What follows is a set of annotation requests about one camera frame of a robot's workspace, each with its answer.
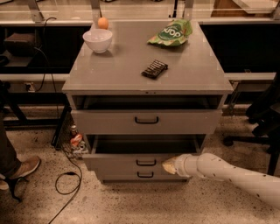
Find black floor cable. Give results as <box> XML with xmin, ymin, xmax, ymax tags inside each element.
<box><xmin>31</xmin><ymin>17</ymin><xmax>84</xmax><ymax>224</ymax></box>

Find black stool leg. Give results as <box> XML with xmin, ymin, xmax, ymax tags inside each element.
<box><xmin>3</xmin><ymin>177</ymin><xmax>27</xmax><ymax>202</ymax></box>

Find dark snack bar package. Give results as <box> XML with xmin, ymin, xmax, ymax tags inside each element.
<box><xmin>141</xmin><ymin>59</ymin><xmax>168</xmax><ymax>80</ymax></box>

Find grey bottom drawer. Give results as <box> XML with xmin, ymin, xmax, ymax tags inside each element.
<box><xmin>97</xmin><ymin>171</ymin><xmax>187</xmax><ymax>182</ymax></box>

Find green chip bag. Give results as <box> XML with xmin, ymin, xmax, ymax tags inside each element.
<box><xmin>147</xmin><ymin>19</ymin><xmax>193</xmax><ymax>46</ymax></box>

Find red bottle on floor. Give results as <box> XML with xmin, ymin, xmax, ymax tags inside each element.
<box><xmin>70</xmin><ymin>125</ymin><xmax>82</xmax><ymax>147</ymax></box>

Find dark box on shelf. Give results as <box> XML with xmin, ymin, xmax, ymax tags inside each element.
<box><xmin>3</xmin><ymin>33</ymin><xmax>41</xmax><ymax>57</ymax></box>

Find grey drawer cabinet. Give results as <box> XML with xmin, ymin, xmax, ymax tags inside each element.
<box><xmin>61</xmin><ymin>19</ymin><xmax>235</xmax><ymax>183</ymax></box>

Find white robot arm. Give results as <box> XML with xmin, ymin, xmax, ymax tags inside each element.
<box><xmin>162</xmin><ymin>153</ymin><xmax>280</xmax><ymax>208</ymax></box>

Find white bowl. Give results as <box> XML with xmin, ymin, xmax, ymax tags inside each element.
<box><xmin>82</xmin><ymin>29</ymin><xmax>113</xmax><ymax>53</ymax></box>

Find grey top drawer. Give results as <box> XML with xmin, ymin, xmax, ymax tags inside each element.
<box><xmin>72</xmin><ymin>95</ymin><xmax>221</xmax><ymax>135</ymax></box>

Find wire basket on floor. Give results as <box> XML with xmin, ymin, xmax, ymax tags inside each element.
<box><xmin>59</xmin><ymin>113</ymin><xmax>89</xmax><ymax>159</ymax></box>

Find black office chair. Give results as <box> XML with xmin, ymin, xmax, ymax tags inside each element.
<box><xmin>223</xmin><ymin>72</ymin><xmax>280</xmax><ymax>175</ymax></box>

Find brown shoe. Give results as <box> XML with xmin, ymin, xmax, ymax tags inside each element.
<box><xmin>10</xmin><ymin>156</ymin><xmax>40</xmax><ymax>179</ymax></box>

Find grey drawer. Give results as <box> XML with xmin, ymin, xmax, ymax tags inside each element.
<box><xmin>72</xmin><ymin>95</ymin><xmax>221</xmax><ymax>135</ymax></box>
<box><xmin>97</xmin><ymin>171</ymin><xmax>187</xmax><ymax>182</ymax></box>
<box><xmin>83</xmin><ymin>135</ymin><xmax>204</xmax><ymax>176</ymax></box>

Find orange fruit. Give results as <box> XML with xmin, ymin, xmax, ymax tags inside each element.
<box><xmin>98</xmin><ymin>17</ymin><xmax>109</xmax><ymax>30</ymax></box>

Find dark trouser leg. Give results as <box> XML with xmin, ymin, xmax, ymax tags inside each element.
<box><xmin>0</xmin><ymin>117</ymin><xmax>21</xmax><ymax>178</ymax></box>

